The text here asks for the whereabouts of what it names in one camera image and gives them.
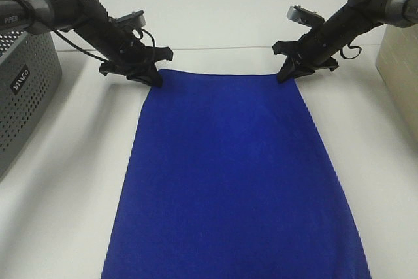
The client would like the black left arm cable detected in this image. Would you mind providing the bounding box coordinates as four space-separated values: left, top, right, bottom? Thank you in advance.
0 0 157 63

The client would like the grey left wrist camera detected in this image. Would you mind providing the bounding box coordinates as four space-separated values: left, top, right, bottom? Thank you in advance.
114 10 146 29

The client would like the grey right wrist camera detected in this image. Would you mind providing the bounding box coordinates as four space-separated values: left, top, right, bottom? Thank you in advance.
286 5 325 28

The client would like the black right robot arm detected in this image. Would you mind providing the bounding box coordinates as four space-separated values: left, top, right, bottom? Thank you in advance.
272 0 417 82

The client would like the blue microfibre towel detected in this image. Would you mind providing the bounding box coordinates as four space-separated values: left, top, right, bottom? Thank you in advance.
101 69 370 278

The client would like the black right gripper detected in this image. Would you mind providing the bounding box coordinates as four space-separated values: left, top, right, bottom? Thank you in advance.
272 5 362 83

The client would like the beige fabric storage box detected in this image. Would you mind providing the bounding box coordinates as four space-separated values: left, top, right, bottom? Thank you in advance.
374 0 418 157

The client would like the grey perforated plastic basket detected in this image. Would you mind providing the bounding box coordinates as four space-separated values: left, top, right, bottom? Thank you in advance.
0 0 63 180

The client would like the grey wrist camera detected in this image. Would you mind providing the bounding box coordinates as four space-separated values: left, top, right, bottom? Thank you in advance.
286 5 325 28
114 10 146 29

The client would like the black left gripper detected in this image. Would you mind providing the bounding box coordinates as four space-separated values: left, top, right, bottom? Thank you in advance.
73 14 173 88

